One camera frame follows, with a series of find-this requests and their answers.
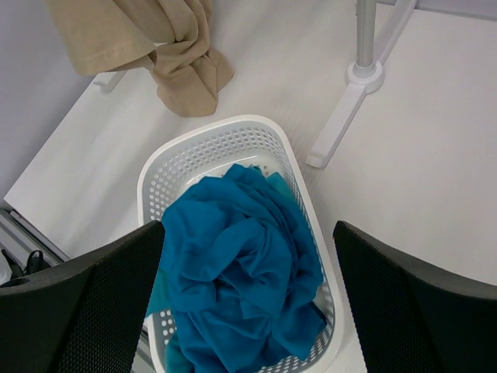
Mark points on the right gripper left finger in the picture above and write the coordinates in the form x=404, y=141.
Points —
x=84, y=315

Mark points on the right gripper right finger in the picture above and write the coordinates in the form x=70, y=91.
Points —
x=412, y=316

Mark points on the teal t shirt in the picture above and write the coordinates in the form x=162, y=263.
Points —
x=167, y=311

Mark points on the blue t shirt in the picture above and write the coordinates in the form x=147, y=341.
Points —
x=240, y=272

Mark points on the beige t shirt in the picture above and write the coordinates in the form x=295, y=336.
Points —
x=169, y=38

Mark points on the white perforated basket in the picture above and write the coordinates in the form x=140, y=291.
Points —
x=248, y=140

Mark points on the metal clothes rack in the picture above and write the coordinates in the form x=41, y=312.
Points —
x=306, y=65

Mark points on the aluminium mounting rail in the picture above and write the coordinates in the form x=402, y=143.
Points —
x=24, y=249

